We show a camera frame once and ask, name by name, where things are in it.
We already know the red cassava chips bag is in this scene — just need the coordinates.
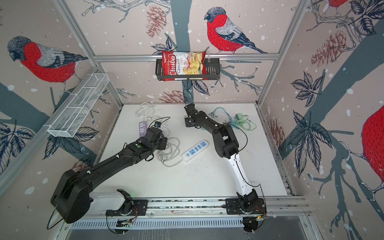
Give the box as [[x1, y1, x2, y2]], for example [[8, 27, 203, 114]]
[[162, 51, 207, 81]]

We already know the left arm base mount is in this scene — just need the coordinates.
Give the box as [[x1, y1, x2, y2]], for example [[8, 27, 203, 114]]
[[106, 199, 149, 217]]

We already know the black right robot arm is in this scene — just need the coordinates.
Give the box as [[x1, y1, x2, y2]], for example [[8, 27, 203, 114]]
[[184, 104, 259, 213]]

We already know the white blue power strip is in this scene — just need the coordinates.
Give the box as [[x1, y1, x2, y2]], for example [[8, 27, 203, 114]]
[[157, 136, 210, 168]]

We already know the light green charger with cable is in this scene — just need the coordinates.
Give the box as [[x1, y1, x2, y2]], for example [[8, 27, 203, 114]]
[[230, 113, 257, 131]]

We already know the white charger adapter with cable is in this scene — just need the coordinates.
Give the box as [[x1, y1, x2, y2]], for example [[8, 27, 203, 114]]
[[152, 117, 171, 137]]

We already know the white coiled charger cable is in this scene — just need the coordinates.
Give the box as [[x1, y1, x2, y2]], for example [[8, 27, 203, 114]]
[[135, 102, 157, 119]]

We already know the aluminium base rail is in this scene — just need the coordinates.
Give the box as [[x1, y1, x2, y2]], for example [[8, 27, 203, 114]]
[[85, 195, 311, 217]]

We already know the purple power strip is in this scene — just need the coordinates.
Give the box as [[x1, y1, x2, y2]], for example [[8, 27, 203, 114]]
[[139, 121, 148, 137]]

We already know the black wire wall basket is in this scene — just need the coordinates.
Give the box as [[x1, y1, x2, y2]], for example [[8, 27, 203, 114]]
[[155, 59, 221, 82]]

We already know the white mesh wall shelf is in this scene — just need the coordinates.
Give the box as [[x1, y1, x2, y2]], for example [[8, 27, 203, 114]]
[[48, 73, 110, 138]]

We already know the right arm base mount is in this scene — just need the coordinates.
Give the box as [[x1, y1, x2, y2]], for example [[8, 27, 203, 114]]
[[223, 198, 267, 216]]

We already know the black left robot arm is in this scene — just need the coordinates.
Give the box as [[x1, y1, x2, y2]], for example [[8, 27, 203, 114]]
[[51, 127, 168, 224]]

